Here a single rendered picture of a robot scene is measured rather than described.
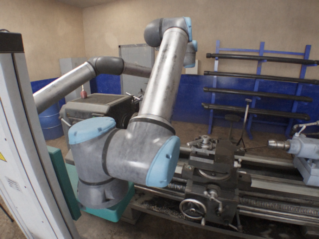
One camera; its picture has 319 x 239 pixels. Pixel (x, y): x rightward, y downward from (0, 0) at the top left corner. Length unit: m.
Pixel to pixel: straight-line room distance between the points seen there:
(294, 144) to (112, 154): 1.38
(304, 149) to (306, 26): 3.60
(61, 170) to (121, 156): 0.22
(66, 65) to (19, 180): 4.50
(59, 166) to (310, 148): 1.58
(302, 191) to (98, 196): 1.42
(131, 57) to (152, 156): 4.56
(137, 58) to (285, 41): 3.69
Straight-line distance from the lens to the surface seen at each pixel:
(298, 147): 1.56
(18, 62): 0.46
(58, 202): 0.61
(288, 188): 1.54
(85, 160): 0.50
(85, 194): 0.60
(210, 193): 1.19
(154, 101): 0.49
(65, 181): 0.60
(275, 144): 1.50
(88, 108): 1.56
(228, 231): 1.59
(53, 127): 4.29
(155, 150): 0.40
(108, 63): 1.04
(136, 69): 1.14
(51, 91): 1.04
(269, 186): 1.48
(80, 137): 0.47
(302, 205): 1.70
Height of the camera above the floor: 1.71
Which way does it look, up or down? 21 degrees down
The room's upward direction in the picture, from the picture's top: straight up
